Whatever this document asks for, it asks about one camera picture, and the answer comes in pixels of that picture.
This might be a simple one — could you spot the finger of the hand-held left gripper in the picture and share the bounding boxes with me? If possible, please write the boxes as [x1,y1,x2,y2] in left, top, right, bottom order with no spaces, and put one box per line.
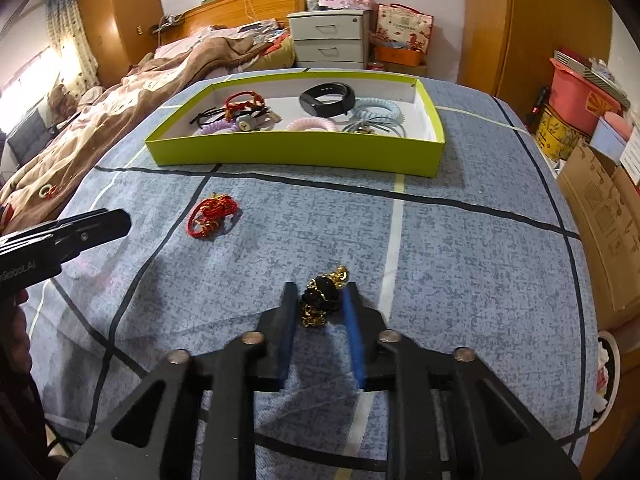
[15,210,132,261]
[47,208,108,231]

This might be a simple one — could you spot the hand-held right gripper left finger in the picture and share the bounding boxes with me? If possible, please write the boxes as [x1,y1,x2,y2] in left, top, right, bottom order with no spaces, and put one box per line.
[56,281,298,480]

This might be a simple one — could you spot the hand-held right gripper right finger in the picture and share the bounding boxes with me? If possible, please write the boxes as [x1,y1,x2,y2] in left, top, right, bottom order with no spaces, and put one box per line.
[341,281,583,480]

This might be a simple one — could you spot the black and gold bead bracelet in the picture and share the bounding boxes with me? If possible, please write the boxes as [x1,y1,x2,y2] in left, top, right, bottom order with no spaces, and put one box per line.
[298,263,352,329]

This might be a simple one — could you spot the red cord bracelet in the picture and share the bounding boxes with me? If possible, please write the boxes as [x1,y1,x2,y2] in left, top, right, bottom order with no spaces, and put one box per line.
[222,91,266,116]
[187,192,241,241]

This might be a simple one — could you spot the purple spiral hair tie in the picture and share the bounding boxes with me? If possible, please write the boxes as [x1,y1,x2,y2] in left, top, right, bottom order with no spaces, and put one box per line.
[195,119,241,136]

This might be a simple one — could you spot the yellow-green cardboard box tray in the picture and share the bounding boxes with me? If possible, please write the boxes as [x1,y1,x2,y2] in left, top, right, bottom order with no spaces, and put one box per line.
[145,71,446,177]

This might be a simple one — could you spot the silver wire hoops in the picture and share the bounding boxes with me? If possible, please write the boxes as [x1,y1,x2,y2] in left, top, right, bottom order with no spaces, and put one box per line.
[340,115,407,139]

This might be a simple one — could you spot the pink spiral hair tie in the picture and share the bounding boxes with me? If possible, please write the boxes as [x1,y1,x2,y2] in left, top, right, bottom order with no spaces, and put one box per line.
[285,116,341,134]

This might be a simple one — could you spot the black wrist band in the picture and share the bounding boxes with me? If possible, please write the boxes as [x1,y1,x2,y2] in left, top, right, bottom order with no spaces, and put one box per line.
[299,81,357,119]

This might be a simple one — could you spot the person's left hand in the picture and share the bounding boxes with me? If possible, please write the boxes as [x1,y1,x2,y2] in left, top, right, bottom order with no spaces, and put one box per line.
[0,290,31,376]

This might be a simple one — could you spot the grey chair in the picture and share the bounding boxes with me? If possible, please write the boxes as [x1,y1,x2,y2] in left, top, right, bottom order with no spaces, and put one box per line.
[5,110,51,166]

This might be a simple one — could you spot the brown teddy bear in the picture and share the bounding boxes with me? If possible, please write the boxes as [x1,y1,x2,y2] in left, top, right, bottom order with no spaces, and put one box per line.
[50,85,81,116]

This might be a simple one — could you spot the brown blanket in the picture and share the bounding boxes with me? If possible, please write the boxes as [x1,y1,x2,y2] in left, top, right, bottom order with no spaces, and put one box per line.
[0,35,296,236]

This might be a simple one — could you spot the blue patterned tablecloth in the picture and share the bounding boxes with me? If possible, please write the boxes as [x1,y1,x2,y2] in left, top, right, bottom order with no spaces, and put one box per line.
[27,67,601,480]

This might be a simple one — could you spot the dotted curtain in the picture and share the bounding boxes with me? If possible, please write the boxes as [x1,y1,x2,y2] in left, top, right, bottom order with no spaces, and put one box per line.
[45,0,101,93]

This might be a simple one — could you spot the wooden wardrobe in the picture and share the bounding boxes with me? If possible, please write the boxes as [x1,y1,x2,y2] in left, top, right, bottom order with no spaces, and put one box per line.
[75,0,163,81]

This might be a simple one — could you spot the floral pillow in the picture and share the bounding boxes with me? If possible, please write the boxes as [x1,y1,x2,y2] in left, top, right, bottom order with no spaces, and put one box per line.
[240,30,296,68]

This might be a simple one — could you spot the white round basket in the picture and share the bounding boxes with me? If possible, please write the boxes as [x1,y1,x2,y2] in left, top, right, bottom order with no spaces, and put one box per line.
[592,330,623,426]

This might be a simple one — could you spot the wooden headboard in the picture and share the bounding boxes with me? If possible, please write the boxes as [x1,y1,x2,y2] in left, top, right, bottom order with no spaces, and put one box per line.
[155,0,307,36]

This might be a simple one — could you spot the cardboard box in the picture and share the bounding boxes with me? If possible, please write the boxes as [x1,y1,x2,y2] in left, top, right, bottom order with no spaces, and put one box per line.
[557,140,640,328]

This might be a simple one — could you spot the white drawer nightstand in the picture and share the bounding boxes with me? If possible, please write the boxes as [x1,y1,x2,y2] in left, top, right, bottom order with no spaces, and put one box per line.
[287,9,372,70]

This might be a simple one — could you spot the orange box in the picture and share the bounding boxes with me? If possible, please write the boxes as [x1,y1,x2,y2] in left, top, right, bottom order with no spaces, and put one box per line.
[374,46,423,67]

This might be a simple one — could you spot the yellow printed tin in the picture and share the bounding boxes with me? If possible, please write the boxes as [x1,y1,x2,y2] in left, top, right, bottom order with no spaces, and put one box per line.
[535,105,596,161]

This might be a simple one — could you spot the red printed shopping bag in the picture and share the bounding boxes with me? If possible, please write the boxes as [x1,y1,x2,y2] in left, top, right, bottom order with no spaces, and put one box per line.
[375,3,435,58]

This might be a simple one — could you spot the pink box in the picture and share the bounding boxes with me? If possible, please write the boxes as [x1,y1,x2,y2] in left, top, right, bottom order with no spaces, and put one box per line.
[307,0,378,13]

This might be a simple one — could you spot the pink bucket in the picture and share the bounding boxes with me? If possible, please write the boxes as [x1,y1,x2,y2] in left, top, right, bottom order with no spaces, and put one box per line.
[549,50,631,133]

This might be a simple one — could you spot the wooden door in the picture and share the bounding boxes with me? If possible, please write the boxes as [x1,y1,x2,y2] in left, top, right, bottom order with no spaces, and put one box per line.
[462,0,613,126]

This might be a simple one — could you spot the black cord hair tie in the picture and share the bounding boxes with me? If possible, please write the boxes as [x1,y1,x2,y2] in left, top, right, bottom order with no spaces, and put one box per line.
[189,105,226,128]

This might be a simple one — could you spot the blue spiral hair tie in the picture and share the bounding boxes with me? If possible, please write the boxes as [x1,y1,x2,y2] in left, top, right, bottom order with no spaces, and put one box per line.
[350,96,403,123]

